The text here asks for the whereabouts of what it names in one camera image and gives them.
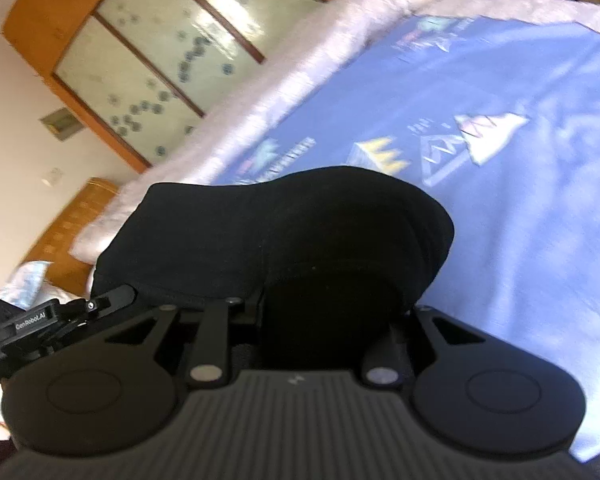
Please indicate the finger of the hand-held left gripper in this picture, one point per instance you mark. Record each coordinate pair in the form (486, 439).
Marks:
(105, 302)

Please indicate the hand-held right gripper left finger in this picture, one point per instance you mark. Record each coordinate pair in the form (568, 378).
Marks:
(215, 330)

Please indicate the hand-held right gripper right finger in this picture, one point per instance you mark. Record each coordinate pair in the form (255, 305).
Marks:
(387, 355)

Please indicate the black pants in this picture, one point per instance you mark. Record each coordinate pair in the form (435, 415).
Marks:
(280, 230)

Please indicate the light patterned cloth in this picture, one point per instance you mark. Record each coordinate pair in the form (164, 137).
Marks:
(25, 285)

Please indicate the wooden bedside cabinet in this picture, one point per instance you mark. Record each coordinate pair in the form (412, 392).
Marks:
(70, 230)

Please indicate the blue printed blanket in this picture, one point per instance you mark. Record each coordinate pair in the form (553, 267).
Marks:
(530, 210)

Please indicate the wooden wardrobe with glass doors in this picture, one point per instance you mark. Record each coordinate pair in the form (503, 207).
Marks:
(145, 60)

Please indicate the grey wall panel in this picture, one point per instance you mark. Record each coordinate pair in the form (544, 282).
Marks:
(60, 122)

